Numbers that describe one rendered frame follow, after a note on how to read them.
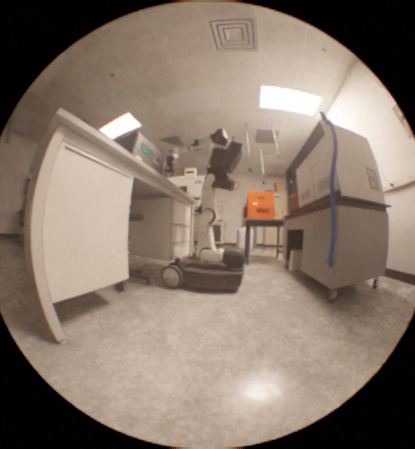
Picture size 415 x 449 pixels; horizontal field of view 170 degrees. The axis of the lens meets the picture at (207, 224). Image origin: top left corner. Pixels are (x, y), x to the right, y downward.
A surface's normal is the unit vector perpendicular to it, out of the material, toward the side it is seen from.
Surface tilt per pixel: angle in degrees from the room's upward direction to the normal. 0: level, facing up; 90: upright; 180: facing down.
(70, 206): 90
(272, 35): 180
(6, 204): 90
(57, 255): 90
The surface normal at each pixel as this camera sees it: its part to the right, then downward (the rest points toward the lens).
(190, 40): -0.04, 1.00
